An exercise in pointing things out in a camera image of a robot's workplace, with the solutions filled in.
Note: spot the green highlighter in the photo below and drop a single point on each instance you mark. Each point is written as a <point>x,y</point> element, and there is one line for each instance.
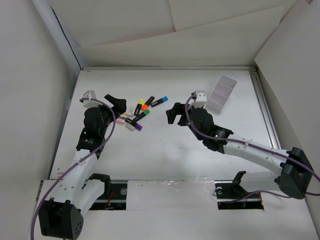
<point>141,115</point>

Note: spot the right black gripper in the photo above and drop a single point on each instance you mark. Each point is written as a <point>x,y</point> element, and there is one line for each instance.
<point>177,109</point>

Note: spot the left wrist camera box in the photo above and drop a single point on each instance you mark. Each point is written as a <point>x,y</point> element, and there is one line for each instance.
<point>89,96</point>

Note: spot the white divided pen holder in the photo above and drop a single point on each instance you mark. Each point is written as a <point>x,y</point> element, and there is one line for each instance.
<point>221,92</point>

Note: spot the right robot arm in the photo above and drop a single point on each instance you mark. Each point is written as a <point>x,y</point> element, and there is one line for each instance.
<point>292,167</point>

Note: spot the blue highlighter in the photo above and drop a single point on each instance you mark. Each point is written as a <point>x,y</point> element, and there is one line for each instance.
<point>159,101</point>

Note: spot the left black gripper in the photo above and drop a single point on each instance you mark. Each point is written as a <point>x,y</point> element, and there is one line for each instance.
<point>119,104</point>

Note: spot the pink eraser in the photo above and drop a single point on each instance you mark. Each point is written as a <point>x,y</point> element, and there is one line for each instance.
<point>120,121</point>

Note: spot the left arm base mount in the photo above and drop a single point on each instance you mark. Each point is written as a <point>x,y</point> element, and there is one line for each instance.
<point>114,197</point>

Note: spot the yellow highlighter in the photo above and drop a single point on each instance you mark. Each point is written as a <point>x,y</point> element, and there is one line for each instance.
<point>138,107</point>

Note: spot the purple highlighter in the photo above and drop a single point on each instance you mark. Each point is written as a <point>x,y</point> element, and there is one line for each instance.
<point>134,124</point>

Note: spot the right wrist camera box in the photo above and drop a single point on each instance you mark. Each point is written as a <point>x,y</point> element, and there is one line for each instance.
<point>199,99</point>

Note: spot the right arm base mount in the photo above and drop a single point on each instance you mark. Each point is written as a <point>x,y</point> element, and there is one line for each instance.
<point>231,195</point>

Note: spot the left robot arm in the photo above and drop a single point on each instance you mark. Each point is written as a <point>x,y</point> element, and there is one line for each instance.
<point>62,216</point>

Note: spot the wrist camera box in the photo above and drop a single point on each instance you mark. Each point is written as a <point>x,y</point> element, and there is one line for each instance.
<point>199,99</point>
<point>89,96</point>

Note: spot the orange highlighter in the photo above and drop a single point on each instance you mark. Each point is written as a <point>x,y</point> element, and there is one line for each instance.
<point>147,103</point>

